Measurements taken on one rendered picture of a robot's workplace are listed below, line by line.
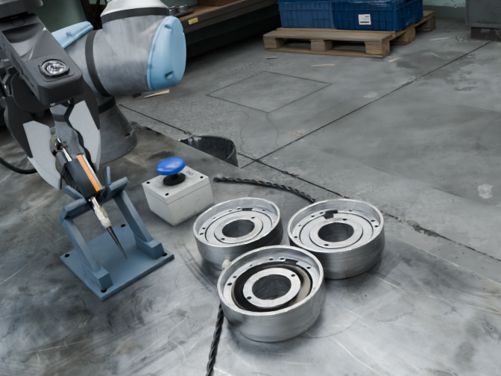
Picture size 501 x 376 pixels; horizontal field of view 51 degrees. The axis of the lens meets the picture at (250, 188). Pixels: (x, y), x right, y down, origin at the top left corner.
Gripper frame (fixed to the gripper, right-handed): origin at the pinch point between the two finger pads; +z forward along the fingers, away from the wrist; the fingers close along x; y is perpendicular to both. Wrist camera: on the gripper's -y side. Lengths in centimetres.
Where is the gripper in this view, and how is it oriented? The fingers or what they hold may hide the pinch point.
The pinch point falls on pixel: (77, 172)
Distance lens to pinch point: 65.8
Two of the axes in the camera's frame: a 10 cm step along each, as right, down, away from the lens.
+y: -6.4, -2.6, 7.2
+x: -7.5, 4.3, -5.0
